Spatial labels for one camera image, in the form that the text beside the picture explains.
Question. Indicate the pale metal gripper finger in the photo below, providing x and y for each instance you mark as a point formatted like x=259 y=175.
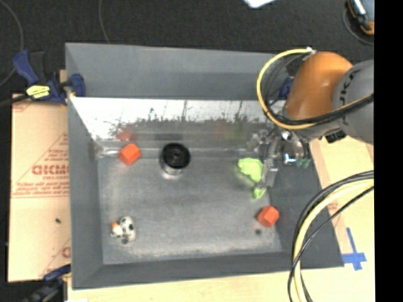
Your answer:
x=258 y=144
x=269 y=174

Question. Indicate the light green crumpled cloth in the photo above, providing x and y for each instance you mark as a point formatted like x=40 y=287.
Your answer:
x=250 y=169

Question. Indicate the orange block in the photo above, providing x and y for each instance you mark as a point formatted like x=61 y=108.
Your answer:
x=129 y=153
x=268 y=216

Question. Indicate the grey metal bin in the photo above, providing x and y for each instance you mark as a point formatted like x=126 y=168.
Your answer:
x=195 y=206

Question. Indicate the black round cup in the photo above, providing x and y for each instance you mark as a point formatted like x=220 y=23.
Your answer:
x=175 y=158

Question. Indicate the black and white toy cow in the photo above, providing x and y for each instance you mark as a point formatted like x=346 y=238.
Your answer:
x=124 y=228

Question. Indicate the brown cardboard board, red print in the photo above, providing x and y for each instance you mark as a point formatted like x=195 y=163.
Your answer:
x=37 y=168

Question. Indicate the black cylinder on white bracket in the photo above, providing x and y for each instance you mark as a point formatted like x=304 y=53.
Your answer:
x=335 y=136

